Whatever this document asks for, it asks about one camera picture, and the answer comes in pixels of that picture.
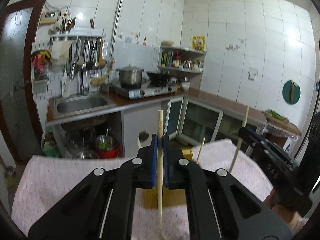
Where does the yellow utensil holder box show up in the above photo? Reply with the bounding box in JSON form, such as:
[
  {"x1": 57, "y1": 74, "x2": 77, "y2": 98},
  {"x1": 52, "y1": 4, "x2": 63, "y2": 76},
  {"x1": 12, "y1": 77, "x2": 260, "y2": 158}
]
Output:
[{"x1": 144, "y1": 147, "x2": 194, "y2": 209}]

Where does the wooden chopstick in holder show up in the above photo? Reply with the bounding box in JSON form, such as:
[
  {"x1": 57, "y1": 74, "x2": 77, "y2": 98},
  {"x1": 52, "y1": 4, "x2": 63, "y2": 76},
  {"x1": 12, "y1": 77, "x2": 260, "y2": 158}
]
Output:
[{"x1": 196, "y1": 137, "x2": 206, "y2": 164}]

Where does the stainless steel sink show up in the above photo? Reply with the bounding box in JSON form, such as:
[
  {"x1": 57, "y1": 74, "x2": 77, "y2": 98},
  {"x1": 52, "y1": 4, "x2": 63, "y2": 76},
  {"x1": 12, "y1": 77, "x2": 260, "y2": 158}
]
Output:
[{"x1": 53, "y1": 93, "x2": 116, "y2": 118}]

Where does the corner wall shelf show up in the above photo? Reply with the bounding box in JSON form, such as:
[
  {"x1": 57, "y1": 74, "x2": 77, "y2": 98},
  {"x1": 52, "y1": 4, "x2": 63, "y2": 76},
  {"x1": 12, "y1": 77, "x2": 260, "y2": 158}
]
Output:
[{"x1": 158, "y1": 46, "x2": 207, "y2": 75}]

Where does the right hand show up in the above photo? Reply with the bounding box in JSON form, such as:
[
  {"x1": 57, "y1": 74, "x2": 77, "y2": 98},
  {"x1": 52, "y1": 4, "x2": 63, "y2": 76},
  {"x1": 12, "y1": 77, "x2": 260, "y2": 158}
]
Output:
[{"x1": 263, "y1": 189, "x2": 302, "y2": 232}]

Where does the kitchen counter with cabinets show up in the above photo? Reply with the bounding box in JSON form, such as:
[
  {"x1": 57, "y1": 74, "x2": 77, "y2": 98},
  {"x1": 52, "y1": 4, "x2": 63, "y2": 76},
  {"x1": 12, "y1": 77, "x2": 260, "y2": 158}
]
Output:
[{"x1": 46, "y1": 89, "x2": 266, "y2": 159}]

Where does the wooden chopstick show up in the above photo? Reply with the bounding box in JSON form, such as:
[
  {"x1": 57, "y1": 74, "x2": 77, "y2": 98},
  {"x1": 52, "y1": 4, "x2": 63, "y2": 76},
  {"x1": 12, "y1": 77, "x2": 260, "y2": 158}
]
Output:
[
  {"x1": 157, "y1": 110, "x2": 165, "y2": 239},
  {"x1": 229, "y1": 106, "x2": 249, "y2": 173},
  {"x1": 196, "y1": 137, "x2": 206, "y2": 164}
]

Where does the black wok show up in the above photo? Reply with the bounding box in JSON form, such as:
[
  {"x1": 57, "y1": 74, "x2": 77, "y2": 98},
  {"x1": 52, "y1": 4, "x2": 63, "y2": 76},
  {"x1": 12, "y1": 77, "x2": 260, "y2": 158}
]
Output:
[{"x1": 146, "y1": 72, "x2": 170, "y2": 87}]

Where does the brown framed glass door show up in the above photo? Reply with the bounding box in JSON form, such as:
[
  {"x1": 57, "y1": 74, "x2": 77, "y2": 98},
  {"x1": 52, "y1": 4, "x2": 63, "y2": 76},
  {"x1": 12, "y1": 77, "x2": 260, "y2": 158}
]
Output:
[{"x1": 1, "y1": 0, "x2": 46, "y2": 165}]

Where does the pink patterned tablecloth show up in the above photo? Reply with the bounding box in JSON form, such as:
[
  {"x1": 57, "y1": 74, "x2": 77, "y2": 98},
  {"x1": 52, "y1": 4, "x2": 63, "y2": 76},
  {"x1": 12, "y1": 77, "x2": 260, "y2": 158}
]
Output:
[{"x1": 11, "y1": 138, "x2": 308, "y2": 240}]

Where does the steel gas stove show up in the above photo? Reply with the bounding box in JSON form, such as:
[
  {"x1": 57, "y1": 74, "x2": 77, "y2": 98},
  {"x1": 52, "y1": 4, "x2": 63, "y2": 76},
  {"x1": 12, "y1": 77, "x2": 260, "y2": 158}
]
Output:
[{"x1": 111, "y1": 82, "x2": 177, "y2": 100}]

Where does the yellow wall poster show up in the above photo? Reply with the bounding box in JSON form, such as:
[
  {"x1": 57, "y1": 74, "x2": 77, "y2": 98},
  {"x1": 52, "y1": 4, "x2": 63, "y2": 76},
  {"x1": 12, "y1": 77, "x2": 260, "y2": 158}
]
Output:
[{"x1": 191, "y1": 36, "x2": 206, "y2": 52}]

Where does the white wall socket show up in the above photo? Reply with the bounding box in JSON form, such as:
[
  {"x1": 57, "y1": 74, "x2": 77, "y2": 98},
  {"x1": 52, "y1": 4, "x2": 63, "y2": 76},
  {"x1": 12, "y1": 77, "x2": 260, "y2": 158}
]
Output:
[{"x1": 248, "y1": 67, "x2": 259, "y2": 81}]

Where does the wall utensil rack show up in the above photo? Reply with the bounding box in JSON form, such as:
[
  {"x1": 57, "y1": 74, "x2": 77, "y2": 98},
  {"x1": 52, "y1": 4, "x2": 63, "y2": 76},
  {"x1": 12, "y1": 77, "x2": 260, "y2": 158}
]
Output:
[{"x1": 50, "y1": 27, "x2": 108, "y2": 71}]

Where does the steel cooking pot with lid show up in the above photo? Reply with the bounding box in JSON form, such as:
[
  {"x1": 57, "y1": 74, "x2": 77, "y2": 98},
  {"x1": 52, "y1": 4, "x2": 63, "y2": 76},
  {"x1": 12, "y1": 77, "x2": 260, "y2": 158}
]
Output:
[{"x1": 117, "y1": 65, "x2": 144, "y2": 86}]

